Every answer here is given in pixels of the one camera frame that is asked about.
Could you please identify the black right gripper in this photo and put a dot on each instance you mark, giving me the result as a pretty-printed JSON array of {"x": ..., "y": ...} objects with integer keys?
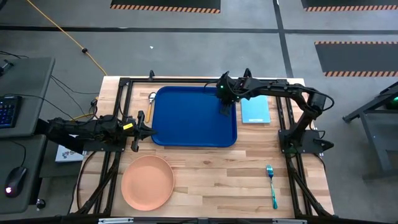
[{"x": 228, "y": 90}]

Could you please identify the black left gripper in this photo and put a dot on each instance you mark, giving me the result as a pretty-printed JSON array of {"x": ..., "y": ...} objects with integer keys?
[{"x": 136, "y": 130}]

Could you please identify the iridescent metal fork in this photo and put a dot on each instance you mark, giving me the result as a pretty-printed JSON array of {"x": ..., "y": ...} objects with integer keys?
[{"x": 272, "y": 186}]

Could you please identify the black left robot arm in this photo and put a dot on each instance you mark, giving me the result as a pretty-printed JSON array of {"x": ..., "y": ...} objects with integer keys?
[{"x": 77, "y": 130}]

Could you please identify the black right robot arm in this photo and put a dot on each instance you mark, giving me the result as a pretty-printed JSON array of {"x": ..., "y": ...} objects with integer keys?
[{"x": 280, "y": 88}]

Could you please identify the blue plastic tray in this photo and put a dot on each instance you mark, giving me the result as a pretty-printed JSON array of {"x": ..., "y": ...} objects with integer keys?
[{"x": 186, "y": 118}]

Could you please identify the orange plastic plate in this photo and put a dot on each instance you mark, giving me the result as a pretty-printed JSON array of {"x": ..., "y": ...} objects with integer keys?
[{"x": 147, "y": 183}]

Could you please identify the white printed box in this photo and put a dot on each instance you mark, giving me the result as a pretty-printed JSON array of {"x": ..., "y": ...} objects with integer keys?
[{"x": 66, "y": 155}]

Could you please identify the black hazard-striped floor mat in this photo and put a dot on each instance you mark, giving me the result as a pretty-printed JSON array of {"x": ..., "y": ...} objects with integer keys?
[
  {"x": 164, "y": 3},
  {"x": 357, "y": 57},
  {"x": 348, "y": 2}
]

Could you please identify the black round knob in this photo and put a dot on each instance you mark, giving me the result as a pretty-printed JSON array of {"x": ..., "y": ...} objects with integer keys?
[{"x": 40, "y": 203}]

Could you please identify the grey desk top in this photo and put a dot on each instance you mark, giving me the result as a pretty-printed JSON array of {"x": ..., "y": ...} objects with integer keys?
[
  {"x": 18, "y": 152},
  {"x": 28, "y": 81}
]

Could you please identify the black backlit keyboard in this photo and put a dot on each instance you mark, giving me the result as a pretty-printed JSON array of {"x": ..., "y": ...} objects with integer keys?
[{"x": 9, "y": 112}]

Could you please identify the black computer mouse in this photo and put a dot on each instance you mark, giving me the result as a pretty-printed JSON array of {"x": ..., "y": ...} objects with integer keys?
[{"x": 15, "y": 182}]

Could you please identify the black desk clamp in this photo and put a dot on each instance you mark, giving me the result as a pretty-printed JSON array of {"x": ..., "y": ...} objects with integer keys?
[{"x": 4, "y": 67}]

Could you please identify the black frame bracket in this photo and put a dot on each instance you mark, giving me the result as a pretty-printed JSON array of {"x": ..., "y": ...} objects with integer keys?
[
  {"x": 151, "y": 74},
  {"x": 247, "y": 73}
]

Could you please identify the black aluminium table frame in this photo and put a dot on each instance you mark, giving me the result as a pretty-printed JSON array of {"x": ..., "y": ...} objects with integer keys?
[{"x": 174, "y": 81}]

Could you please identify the silver metal bracket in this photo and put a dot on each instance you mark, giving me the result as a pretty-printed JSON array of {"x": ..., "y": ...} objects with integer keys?
[
  {"x": 289, "y": 221},
  {"x": 115, "y": 220}
]

